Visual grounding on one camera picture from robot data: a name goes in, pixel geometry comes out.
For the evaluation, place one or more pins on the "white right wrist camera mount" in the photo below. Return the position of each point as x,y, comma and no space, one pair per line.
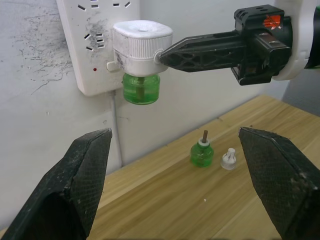
301,32

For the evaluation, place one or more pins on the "green liquid bottle with wick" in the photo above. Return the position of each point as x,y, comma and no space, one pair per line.
202,156

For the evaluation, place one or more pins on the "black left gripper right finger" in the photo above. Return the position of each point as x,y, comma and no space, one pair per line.
287,180

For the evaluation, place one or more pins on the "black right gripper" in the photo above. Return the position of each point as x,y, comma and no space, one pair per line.
265,55

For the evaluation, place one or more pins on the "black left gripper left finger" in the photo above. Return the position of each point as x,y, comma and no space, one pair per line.
50,195

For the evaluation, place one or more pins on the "white wall power strip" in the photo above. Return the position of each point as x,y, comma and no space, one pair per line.
75,50

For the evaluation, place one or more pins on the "green liquid bottle in heater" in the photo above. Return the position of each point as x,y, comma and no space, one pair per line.
150,90

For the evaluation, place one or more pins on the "clear white bottle cap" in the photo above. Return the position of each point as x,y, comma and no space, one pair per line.
228,161

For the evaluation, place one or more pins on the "white mosquito repellent heater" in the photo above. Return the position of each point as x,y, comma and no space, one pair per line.
142,47

